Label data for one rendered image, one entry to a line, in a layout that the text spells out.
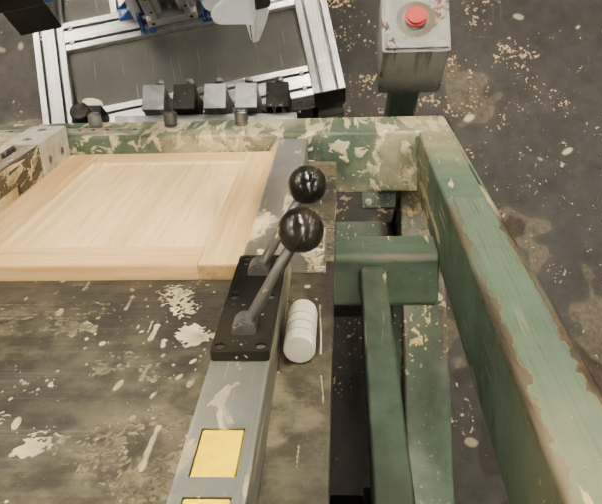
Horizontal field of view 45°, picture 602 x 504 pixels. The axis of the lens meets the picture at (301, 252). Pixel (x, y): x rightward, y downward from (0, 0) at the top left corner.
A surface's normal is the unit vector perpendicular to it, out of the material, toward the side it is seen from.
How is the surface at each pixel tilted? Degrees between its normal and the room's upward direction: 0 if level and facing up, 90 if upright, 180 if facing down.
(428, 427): 0
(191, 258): 54
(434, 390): 0
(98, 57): 0
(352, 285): 36
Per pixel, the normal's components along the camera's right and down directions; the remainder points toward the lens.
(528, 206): -0.06, -0.22
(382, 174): -0.05, 0.39
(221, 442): -0.04, -0.92
